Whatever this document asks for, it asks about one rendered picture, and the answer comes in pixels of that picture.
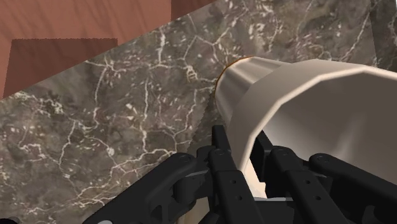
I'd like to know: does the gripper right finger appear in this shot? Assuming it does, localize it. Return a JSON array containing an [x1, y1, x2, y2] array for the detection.
[[249, 130, 397, 224]]

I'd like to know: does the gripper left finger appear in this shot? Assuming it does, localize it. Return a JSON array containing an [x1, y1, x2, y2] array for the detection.
[[81, 124, 265, 224]]

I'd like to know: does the white cup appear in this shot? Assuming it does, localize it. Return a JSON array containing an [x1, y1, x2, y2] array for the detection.
[[186, 55, 397, 224]]

